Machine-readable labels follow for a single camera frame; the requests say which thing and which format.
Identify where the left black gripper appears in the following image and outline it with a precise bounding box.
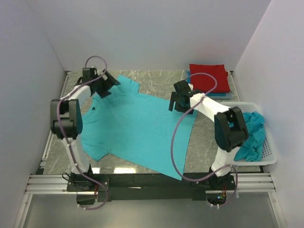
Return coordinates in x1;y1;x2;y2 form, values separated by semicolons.
93;69;120;98

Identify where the light blue t-shirt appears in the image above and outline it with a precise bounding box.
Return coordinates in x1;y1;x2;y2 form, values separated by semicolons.
81;76;196;179

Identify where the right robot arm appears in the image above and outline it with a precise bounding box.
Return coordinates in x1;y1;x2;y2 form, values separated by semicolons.
169;80;249;190

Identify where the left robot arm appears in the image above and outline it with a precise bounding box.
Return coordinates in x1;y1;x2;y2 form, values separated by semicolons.
50;67;120;191

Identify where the red folded t-shirt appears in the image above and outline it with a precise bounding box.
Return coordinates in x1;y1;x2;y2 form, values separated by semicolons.
189;64;231;94

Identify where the grey-blue folded t-shirt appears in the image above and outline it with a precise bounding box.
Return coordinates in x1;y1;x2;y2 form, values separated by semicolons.
185;70;233;100

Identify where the teal t-shirt in basket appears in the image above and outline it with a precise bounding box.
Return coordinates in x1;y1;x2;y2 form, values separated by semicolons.
234;112;266;162

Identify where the black base beam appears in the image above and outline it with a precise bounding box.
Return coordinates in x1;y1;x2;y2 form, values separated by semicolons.
66;172;238;205

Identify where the white plastic basket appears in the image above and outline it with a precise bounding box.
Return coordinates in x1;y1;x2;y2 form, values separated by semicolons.
222;102;277;166

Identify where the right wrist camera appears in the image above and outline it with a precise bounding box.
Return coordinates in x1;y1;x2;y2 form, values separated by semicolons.
188;83;193;91

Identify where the aluminium rail frame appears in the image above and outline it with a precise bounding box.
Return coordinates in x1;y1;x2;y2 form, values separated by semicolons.
25;70;275;195

